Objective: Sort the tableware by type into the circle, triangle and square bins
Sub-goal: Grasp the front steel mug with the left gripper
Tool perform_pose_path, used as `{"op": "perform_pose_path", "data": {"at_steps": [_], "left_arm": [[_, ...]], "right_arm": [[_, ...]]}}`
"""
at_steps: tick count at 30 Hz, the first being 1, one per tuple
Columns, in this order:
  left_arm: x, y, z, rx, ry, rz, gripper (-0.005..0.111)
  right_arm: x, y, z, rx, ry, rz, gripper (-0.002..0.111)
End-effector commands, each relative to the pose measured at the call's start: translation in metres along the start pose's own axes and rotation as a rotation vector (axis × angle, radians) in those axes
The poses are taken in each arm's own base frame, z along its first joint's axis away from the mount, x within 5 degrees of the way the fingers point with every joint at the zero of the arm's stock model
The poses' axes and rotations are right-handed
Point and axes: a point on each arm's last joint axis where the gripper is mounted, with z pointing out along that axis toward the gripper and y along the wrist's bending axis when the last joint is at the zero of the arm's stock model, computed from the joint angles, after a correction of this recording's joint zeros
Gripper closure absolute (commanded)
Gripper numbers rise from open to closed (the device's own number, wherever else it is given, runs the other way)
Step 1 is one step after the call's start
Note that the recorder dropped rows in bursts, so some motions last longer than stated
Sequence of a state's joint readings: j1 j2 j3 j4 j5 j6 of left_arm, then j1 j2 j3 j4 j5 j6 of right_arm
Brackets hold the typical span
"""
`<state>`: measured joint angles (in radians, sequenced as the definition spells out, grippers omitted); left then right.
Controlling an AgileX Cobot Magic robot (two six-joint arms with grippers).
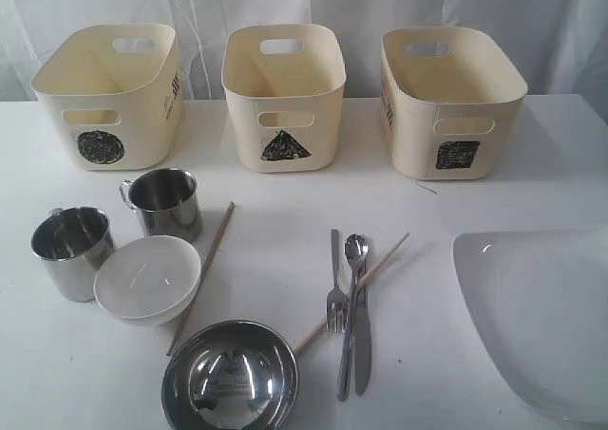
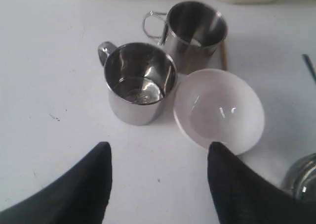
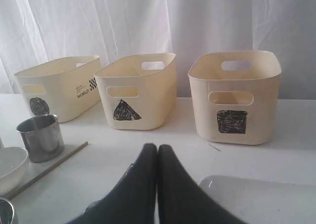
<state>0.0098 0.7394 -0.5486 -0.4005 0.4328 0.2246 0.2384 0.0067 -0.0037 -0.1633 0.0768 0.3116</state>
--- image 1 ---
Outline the cream bin with circle mark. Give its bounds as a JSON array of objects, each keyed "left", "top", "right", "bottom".
[{"left": 31, "top": 23, "right": 183, "bottom": 171}]

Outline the steel spoon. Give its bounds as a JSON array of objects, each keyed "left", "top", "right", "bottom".
[{"left": 337, "top": 234, "right": 369, "bottom": 402}]

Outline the cream bin with triangle mark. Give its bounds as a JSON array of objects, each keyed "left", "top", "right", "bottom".
[{"left": 221, "top": 24, "right": 346, "bottom": 173}]

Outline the white curtain backdrop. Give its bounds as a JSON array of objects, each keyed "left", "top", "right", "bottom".
[{"left": 1, "top": 0, "right": 607, "bottom": 113}]

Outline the wooden chopstick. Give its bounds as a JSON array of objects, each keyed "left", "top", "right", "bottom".
[
  {"left": 294, "top": 232, "right": 410, "bottom": 358},
  {"left": 165, "top": 201, "right": 236, "bottom": 357}
]

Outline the steel fork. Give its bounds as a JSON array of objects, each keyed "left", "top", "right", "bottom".
[{"left": 326, "top": 229, "right": 348, "bottom": 333}]

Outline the white square plate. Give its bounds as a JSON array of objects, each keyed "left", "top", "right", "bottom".
[{"left": 452, "top": 226, "right": 607, "bottom": 425}]

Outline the steel table knife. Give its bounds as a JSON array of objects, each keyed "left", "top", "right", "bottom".
[{"left": 353, "top": 253, "right": 373, "bottom": 397}]

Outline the stainless steel bowl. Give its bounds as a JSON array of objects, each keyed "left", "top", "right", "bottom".
[{"left": 161, "top": 320, "right": 299, "bottom": 429}]

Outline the steel mug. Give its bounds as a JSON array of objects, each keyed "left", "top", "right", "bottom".
[
  {"left": 30, "top": 206, "right": 116, "bottom": 302},
  {"left": 119, "top": 168, "right": 202, "bottom": 242}
]

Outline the cream bin with square mark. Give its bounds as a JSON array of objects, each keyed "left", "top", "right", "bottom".
[{"left": 380, "top": 27, "right": 528, "bottom": 180}]

